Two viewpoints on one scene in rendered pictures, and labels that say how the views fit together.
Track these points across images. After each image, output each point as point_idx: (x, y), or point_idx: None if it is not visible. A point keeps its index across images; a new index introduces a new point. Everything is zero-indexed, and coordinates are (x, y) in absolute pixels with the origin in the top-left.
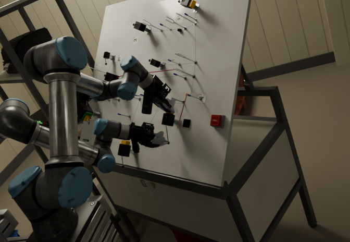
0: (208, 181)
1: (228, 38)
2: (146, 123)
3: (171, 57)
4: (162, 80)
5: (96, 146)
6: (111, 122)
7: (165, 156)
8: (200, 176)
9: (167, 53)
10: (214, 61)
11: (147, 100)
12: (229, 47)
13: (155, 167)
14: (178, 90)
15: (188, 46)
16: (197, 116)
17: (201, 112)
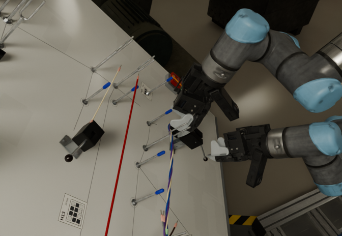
0: (214, 127)
1: (77, 5)
2: (235, 132)
3: (57, 114)
4: (104, 157)
5: (341, 154)
6: (305, 124)
7: (208, 185)
8: (213, 134)
9: (44, 119)
10: (102, 44)
11: (227, 95)
12: (91, 15)
13: (221, 209)
14: (130, 124)
15: (54, 63)
16: (165, 110)
17: (162, 102)
